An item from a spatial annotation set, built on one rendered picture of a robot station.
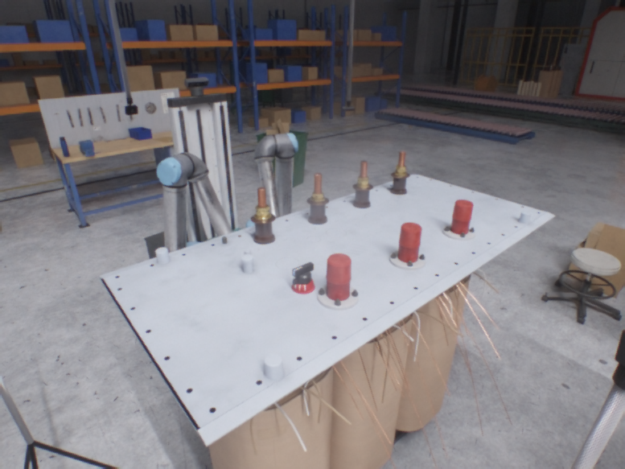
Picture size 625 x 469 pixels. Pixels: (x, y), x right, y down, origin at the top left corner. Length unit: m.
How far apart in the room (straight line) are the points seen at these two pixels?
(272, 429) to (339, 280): 0.52
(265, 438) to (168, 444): 1.33
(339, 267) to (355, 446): 1.01
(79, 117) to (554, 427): 5.88
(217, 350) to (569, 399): 2.54
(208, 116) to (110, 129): 3.79
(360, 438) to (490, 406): 1.22
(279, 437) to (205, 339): 0.45
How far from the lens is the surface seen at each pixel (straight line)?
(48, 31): 8.88
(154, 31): 9.35
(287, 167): 2.35
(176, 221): 2.02
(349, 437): 1.83
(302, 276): 1.15
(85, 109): 6.00
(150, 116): 6.23
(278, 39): 10.87
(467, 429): 2.70
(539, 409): 2.98
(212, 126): 2.43
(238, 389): 0.92
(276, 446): 1.39
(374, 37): 13.38
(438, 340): 1.92
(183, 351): 1.03
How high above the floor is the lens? 2.04
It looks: 26 degrees down
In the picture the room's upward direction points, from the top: straight up
